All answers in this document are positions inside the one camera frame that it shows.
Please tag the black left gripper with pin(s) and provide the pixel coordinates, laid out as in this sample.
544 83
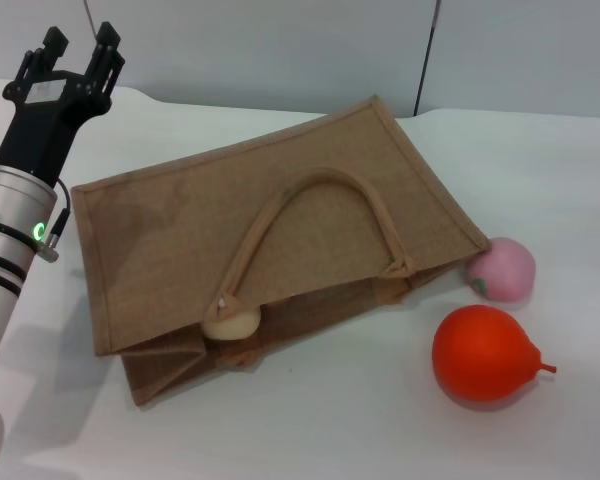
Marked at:
40 130

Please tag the pink peach toy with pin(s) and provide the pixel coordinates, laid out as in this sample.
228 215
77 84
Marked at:
505 270

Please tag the red pear shaped toy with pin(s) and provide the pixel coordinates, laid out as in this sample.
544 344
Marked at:
480 355

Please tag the beige round fruit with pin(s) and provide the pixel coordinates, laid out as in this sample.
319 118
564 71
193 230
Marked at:
230 327

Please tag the brown jute tote bag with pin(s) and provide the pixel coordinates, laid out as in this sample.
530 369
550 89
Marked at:
180 225

